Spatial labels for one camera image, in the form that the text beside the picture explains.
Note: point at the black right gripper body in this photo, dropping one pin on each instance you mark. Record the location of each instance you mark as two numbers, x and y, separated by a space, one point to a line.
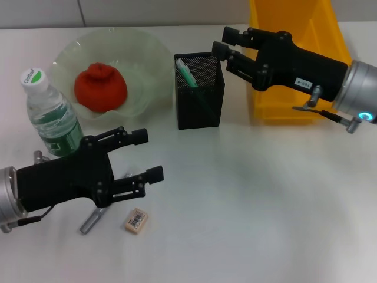
300 67

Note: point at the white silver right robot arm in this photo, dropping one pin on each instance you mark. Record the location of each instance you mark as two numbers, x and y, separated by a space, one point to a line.
359 88

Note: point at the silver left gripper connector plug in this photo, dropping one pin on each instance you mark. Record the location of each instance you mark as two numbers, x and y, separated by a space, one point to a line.
39 157

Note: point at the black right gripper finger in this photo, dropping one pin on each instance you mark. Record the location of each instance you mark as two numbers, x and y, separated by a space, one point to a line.
220 48
231 34

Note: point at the beige eraser with barcode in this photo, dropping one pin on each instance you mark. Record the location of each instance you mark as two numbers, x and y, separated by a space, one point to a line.
135 221

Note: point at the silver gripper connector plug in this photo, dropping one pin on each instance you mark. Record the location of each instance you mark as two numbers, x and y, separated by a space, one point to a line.
39 157
315 95

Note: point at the yellow plastic bin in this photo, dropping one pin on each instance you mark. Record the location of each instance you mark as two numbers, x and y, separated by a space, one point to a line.
318 29

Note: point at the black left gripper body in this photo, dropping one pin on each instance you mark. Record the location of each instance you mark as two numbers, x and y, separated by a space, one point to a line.
59 182

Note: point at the clear green-label water bottle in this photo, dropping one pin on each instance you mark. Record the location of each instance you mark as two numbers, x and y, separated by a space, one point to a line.
50 118

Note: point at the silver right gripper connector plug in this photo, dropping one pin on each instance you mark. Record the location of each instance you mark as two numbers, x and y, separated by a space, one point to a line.
315 95

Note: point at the pale green glass fruit plate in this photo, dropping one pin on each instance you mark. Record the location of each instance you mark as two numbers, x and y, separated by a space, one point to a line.
147 59

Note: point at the grey pen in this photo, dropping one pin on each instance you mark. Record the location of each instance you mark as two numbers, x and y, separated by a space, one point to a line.
89 222

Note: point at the green utility knife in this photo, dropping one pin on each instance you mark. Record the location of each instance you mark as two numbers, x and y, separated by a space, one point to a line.
187 73

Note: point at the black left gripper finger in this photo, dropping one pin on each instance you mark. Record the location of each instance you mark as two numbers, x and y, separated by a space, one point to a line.
140 137
154 174

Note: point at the black mesh pen holder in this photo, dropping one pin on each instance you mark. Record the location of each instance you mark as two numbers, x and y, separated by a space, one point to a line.
200 112

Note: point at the orange fruit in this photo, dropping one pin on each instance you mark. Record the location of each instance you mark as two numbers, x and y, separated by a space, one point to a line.
100 88

